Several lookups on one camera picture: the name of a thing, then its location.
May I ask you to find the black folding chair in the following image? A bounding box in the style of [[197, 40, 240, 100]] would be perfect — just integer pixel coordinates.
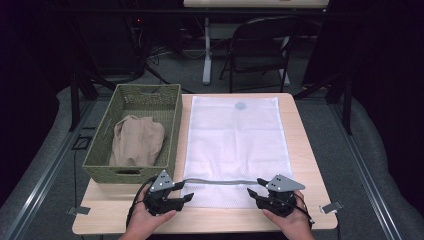
[[218, 15, 303, 94]]

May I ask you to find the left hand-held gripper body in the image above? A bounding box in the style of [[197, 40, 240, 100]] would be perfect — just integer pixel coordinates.
[[143, 169, 178, 217]]

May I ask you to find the metal table clip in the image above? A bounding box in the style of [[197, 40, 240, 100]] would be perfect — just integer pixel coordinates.
[[319, 200, 344, 215], [66, 205, 92, 216]]

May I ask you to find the black metal stand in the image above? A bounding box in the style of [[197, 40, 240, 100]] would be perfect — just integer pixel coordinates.
[[293, 71, 354, 136], [68, 71, 101, 133]]

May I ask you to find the green woven basket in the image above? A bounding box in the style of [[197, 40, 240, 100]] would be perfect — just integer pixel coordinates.
[[82, 83, 184, 185]]

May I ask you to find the white desk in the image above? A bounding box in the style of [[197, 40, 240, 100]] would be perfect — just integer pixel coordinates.
[[183, 0, 330, 88]]

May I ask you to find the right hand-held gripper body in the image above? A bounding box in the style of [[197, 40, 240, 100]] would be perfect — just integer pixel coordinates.
[[264, 174, 306, 218]]

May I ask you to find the person's right hand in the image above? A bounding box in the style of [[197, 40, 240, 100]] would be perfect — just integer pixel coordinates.
[[262, 189, 314, 235]]

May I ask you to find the beige cloth garment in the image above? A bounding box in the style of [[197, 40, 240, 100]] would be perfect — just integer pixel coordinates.
[[108, 114, 166, 168]]

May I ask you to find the person's left hand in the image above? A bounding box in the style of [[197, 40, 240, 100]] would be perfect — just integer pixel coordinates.
[[124, 186, 178, 233]]

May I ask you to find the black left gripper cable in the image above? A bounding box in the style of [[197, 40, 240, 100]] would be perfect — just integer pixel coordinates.
[[125, 175, 158, 229]]

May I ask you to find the dark equipment with red light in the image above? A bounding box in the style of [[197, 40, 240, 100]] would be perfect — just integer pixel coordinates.
[[124, 14, 149, 73]]

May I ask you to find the aluminium floor rail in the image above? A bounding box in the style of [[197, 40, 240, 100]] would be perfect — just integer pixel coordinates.
[[0, 99, 99, 240], [328, 103, 404, 240]]

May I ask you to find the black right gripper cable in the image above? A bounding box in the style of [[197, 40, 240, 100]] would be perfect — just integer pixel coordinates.
[[293, 193, 316, 231]]

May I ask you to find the white mesh laundry bag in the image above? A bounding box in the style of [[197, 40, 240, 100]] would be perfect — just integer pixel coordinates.
[[179, 95, 296, 209]]

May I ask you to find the floor cable bundle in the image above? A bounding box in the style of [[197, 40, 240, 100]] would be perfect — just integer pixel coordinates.
[[146, 43, 204, 62]]

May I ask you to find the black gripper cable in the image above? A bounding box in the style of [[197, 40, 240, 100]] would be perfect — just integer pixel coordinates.
[[125, 175, 158, 229], [293, 193, 316, 231]]

